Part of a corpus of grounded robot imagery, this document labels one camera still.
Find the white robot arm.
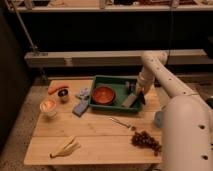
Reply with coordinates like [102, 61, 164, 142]
[136, 51, 213, 171]

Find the green plastic tray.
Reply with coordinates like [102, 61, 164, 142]
[89, 75, 142, 113]

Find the light blue cup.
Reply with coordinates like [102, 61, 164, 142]
[154, 111, 162, 128]

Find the red-brown bowl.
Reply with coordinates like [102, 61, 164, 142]
[92, 86, 116, 105]

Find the bunch of dark grapes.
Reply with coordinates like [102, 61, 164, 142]
[131, 131, 162, 156]

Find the long grey shelf beam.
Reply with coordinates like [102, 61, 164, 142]
[25, 49, 213, 68]

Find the crumpled grey-blue cloth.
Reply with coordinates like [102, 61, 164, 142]
[76, 88, 90, 100]

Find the blue sponge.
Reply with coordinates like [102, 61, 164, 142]
[72, 100, 89, 117]

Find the small metal cup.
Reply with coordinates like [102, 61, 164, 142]
[58, 89, 69, 103]

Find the wooden table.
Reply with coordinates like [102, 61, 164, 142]
[24, 80, 161, 165]

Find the peeled banana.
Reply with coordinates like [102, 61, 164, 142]
[50, 136, 81, 158]

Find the orange carrot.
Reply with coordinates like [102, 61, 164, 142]
[47, 84, 69, 95]

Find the upper shelf board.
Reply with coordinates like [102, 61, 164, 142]
[8, 0, 213, 14]

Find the metal diagonal pole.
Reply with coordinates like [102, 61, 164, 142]
[7, 0, 50, 83]

